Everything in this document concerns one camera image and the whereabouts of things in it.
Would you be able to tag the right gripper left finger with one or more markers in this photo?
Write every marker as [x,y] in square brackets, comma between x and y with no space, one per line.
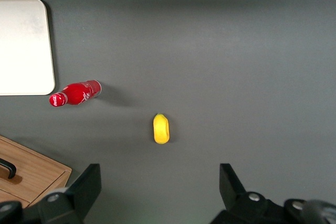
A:
[84,190]

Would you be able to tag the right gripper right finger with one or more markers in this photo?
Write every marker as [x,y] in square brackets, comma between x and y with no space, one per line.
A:
[236,200]

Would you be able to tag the red coke bottle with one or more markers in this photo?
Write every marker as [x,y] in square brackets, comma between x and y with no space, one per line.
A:
[76,94]

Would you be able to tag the white rectangular tray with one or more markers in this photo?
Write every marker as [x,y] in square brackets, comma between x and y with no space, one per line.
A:
[23,45]

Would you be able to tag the wooden drawer cabinet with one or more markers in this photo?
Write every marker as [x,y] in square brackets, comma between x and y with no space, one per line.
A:
[39,171]

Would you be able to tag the yellow toy fruit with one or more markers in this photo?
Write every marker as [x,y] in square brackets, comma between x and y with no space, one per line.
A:
[160,129]

